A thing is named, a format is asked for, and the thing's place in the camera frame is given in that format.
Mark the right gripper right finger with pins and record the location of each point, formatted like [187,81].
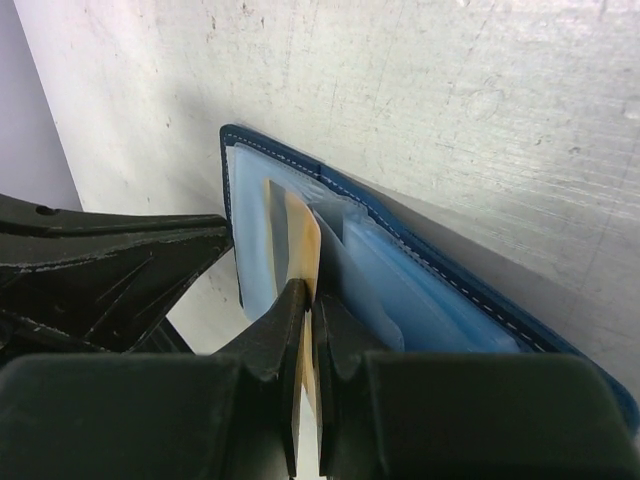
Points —
[389,415]

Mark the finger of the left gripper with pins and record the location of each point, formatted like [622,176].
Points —
[90,282]

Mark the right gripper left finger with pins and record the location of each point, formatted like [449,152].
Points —
[230,415]

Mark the blue leather card holder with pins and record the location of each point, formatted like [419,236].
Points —
[411,294]

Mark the gold card magnetic stripe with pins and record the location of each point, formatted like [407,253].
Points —
[292,247]

